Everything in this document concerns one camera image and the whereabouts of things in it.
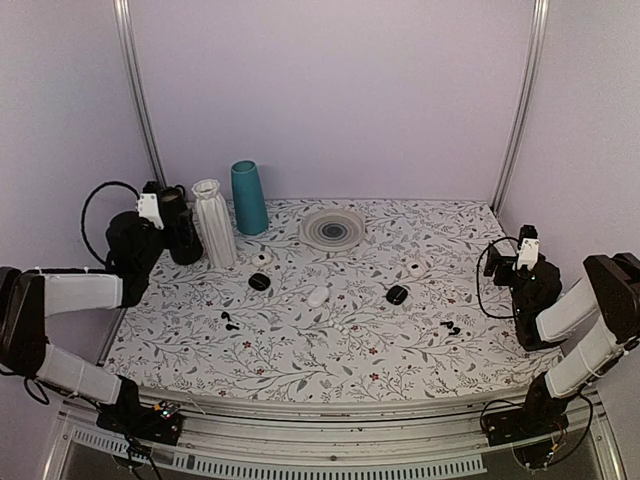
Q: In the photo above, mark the small white case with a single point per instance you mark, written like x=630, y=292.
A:
x=416, y=269
x=262, y=259

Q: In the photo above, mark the white ribbed vase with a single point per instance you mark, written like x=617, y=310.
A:
x=215, y=225

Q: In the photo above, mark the aluminium post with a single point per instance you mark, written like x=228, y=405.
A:
x=124, y=25
x=531, y=69

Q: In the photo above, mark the black earbud case left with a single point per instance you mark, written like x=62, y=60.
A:
x=259, y=281

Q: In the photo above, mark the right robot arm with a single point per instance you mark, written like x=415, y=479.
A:
x=545, y=316

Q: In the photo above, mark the front aluminium rail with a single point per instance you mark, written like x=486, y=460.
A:
x=252, y=439

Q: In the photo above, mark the floral table mat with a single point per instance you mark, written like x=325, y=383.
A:
x=286, y=351

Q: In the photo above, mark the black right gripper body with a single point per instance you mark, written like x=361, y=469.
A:
x=505, y=263

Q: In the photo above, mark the black earbud case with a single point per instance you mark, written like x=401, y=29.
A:
x=259, y=281
x=396, y=295

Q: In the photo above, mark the white ribbed plate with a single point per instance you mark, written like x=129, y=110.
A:
x=333, y=230

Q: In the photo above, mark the left aluminium post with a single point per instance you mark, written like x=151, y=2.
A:
x=124, y=25

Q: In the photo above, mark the black earbud case right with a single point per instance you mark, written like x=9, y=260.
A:
x=396, y=295

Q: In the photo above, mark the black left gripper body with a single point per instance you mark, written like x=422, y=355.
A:
x=176, y=241

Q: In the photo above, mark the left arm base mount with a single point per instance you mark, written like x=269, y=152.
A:
x=142, y=423

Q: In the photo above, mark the right aluminium post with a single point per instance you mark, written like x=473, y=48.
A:
x=531, y=69

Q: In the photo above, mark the teal vase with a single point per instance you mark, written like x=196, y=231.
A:
x=249, y=203

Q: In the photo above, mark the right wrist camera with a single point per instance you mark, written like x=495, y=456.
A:
x=528, y=248

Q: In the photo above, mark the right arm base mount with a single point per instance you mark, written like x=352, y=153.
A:
x=503, y=421

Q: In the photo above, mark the white earbuds on mat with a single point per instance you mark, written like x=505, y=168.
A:
x=340, y=328

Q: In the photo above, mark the white oval earbud case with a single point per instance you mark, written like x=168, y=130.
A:
x=318, y=296

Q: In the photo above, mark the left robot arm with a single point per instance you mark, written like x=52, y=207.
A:
x=29, y=297

